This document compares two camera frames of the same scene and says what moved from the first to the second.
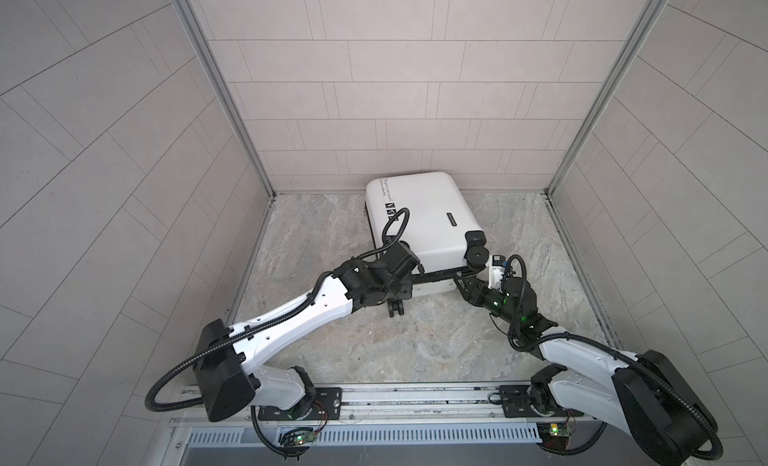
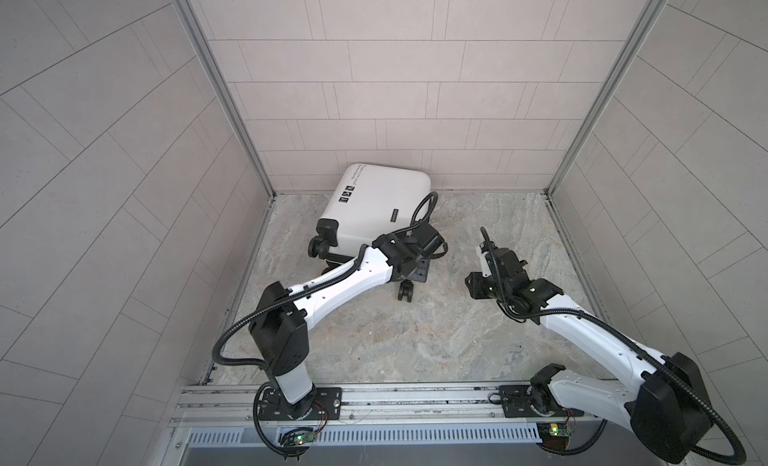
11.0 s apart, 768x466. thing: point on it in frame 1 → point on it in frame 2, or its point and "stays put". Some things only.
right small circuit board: [555, 435] stays put
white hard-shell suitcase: [443, 235] → [382, 207]
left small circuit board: [304, 437] stays put
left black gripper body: [403, 289] stays put
